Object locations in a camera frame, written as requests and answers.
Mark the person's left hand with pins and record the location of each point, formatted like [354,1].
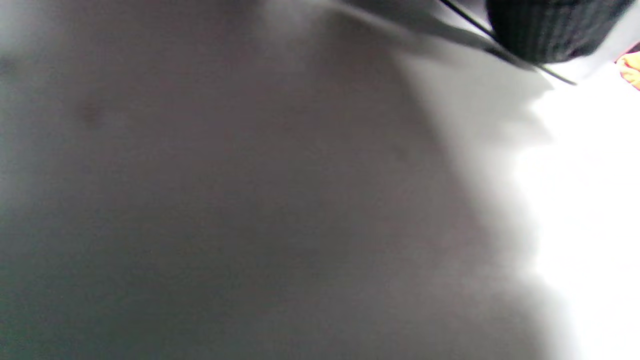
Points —
[550,25]

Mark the red cloth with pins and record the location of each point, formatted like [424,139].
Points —
[631,70]

